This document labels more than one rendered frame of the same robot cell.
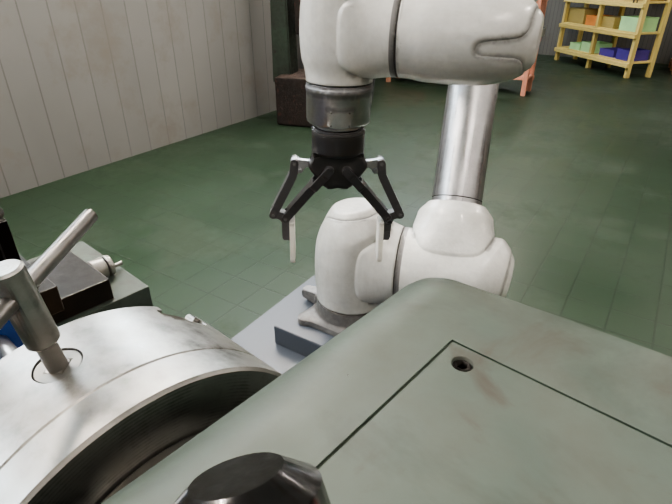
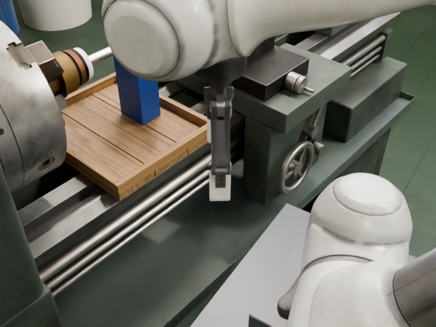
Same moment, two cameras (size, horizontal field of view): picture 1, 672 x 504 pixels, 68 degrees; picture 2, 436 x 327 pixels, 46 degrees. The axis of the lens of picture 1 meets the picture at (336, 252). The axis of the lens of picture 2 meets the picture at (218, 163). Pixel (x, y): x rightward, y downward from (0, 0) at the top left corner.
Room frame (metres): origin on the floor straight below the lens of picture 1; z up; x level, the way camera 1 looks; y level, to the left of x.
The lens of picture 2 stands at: (0.69, -0.62, 1.60)
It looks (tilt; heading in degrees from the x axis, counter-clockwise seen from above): 40 degrees down; 90
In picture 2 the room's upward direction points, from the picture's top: straight up
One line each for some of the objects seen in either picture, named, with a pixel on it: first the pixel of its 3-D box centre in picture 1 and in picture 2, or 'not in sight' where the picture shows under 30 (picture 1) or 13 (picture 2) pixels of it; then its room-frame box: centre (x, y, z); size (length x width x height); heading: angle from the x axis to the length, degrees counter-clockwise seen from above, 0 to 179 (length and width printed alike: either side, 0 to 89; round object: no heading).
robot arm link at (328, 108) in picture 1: (338, 104); not in sight; (0.69, 0.00, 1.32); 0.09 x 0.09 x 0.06
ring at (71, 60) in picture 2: not in sight; (59, 74); (0.38, 0.29, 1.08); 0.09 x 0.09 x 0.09; 48
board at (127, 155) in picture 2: not in sight; (118, 127); (0.46, 0.38, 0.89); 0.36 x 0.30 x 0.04; 138
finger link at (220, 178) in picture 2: (392, 223); (220, 176); (0.70, -0.09, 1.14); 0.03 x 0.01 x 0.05; 92
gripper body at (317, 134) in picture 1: (337, 156); (218, 74); (0.69, 0.00, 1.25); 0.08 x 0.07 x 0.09; 92
